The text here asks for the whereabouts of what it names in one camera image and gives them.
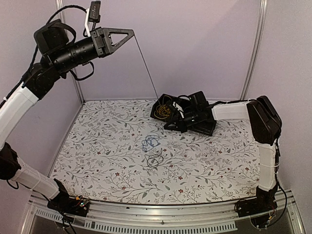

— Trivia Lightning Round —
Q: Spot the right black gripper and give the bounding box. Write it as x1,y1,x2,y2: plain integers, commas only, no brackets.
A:
165,109,202,133

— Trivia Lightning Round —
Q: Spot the yellow cable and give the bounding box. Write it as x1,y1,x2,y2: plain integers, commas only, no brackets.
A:
155,95,174,120

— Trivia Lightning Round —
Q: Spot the aluminium frame post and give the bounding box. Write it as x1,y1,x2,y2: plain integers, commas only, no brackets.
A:
239,0,268,100
55,0,85,104

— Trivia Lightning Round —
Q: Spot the black three-compartment bin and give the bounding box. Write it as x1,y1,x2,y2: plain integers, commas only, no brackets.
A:
150,91,216,136

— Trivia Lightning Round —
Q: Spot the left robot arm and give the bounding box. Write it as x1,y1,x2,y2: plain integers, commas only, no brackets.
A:
0,1,134,212

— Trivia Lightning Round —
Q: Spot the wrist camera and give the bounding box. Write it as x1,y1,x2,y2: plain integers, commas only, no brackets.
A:
173,101,185,119
84,0,101,37

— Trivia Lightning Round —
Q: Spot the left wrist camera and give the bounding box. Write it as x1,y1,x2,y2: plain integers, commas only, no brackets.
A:
84,0,101,37

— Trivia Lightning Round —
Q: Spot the dark grey cable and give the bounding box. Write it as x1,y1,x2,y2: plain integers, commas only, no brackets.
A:
143,148,164,169
133,34,164,134

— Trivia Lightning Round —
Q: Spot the left aluminium frame post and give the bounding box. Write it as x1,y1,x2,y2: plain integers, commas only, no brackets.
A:
55,0,85,104

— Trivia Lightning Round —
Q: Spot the floral tablecloth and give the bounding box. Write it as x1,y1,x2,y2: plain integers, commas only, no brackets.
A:
50,100,260,204

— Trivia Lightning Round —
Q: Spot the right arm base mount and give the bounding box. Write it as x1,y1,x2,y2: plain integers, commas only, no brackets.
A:
234,198,277,229

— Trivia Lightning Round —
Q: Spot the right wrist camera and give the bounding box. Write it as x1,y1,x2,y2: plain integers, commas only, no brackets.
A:
173,101,185,119

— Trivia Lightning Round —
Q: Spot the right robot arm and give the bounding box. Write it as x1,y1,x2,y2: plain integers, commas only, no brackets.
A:
164,91,282,213

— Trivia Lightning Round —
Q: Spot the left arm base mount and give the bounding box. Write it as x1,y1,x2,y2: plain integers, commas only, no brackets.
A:
47,194,90,217

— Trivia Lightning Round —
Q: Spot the right aluminium frame post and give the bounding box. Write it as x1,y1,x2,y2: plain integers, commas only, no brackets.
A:
239,0,268,100

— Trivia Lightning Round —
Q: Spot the aluminium front rail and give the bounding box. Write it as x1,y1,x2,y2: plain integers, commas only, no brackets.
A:
21,190,308,234

